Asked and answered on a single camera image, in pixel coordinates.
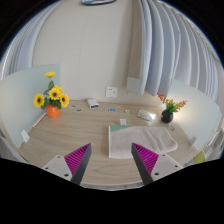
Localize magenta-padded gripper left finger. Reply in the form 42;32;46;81
42;143;93;186

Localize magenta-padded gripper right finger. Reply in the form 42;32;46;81
130;142;184;186

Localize small white box device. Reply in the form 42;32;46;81
86;98;100;109

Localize sunflowers in orange vase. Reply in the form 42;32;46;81
33;71;71;119

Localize orange flowers in black vase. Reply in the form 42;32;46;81
156;93;188;124

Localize frosted glass partition with tag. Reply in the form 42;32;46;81
0;63;62;149

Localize white wall socket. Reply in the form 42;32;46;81
105;86;118;99

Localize beige towel with green edge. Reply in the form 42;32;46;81
108;124;179;160

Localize narrow white pleated curtain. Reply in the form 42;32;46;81
0;18;56;81

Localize ceiling light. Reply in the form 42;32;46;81
80;0;118;6

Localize wide white pleated curtain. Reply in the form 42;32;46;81
126;0;222;102

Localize glossy printed booklet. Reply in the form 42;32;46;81
136;108;157;123

